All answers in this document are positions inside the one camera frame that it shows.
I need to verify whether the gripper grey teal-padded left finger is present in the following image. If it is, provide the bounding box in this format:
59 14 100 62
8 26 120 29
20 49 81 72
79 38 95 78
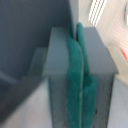
44 27 82 128

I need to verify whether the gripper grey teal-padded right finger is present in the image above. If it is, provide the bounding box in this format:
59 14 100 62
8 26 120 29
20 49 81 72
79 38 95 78
77 23 117 128

